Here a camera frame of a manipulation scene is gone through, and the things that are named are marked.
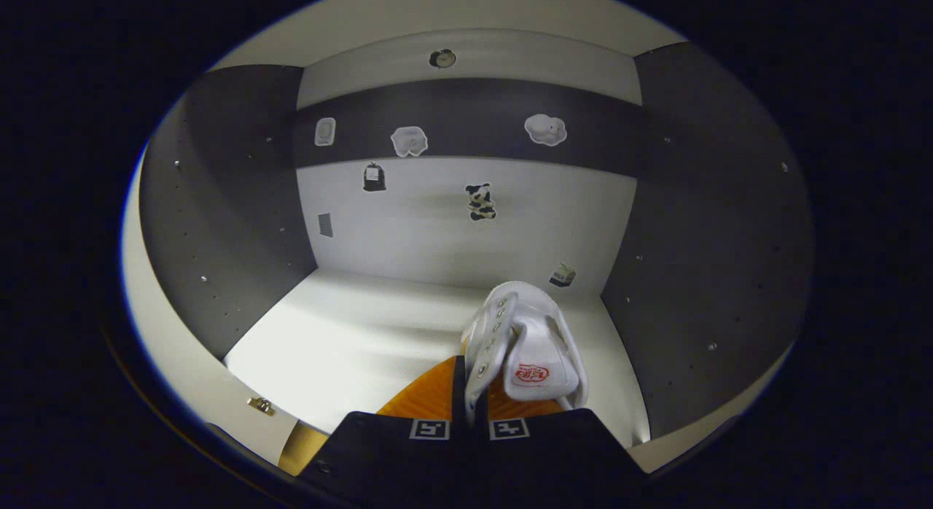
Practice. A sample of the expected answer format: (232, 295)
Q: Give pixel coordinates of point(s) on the white and grey shoe cabinet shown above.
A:
(437, 224)

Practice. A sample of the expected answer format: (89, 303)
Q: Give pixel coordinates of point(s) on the white shoe cabinet door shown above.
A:
(189, 378)
(700, 440)

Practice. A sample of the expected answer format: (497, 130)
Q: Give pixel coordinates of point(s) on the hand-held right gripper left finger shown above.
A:
(393, 451)

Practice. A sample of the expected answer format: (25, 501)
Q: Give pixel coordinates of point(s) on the white canvas shoe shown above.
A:
(539, 341)

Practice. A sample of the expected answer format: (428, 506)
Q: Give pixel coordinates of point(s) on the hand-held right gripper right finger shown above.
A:
(554, 451)

